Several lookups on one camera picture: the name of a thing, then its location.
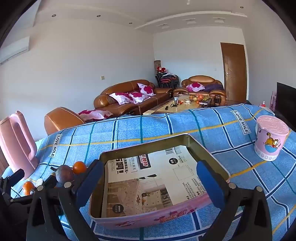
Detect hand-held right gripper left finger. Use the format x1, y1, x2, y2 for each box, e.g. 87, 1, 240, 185
26, 160, 105, 241

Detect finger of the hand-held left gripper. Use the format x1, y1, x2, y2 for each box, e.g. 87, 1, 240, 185
10, 169, 25, 186

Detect long brown leather sofa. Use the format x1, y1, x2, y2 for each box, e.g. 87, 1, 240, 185
94, 79, 174, 116

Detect purple blanket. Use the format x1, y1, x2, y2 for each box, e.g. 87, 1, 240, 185
205, 83, 225, 92

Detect dark brown pomegranate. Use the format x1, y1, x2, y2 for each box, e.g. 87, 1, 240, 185
51, 165, 74, 184

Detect brown wooden door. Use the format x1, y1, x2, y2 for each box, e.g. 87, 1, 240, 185
220, 42, 248, 102

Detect wooden coffee table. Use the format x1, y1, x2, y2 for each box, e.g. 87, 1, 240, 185
143, 94, 214, 115

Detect brown leather armchair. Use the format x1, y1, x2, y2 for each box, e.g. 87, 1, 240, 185
173, 75, 226, 102

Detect orange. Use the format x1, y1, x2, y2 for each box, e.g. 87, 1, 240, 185
23, 181, 36, 196
72, 161, 88, 175

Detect white pink floral pillow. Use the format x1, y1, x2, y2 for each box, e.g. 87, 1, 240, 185
137, 83, 155, 96
128, 91, 151, 103
109, 92, 134, 105
186, 82, 206, 92

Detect black television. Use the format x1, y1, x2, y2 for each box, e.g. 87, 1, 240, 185
275, 82, 296, 126

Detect brown leather chaise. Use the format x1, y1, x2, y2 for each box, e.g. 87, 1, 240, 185
44, 107, 86, 135

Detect blue plaid tablecloth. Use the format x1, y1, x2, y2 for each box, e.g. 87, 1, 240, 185
0, 103, 296, 241

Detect pink bag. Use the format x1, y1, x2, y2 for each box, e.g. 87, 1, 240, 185
269, 91, 277, 110

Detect stacked black chairs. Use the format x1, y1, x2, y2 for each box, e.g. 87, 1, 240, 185
155, 73, 181, 90

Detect pink floral blanket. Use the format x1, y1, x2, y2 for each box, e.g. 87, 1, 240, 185
78, 109, 114, 121

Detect white air conditioner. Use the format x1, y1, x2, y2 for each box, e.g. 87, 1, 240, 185
0, 36, 30, 64

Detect pink cartoon cup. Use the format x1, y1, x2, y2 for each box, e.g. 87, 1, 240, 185
254, 115, 290, 161

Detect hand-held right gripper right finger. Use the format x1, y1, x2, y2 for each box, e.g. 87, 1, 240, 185
196, 161, 273, 241

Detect printed paper sheet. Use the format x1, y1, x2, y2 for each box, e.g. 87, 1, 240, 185
102, 145, 212, 218

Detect pink electric kettle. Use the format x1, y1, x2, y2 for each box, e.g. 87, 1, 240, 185
0, 111, 37, 174

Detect pink tin box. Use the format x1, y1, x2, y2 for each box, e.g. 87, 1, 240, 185
89, 133, 230, 230

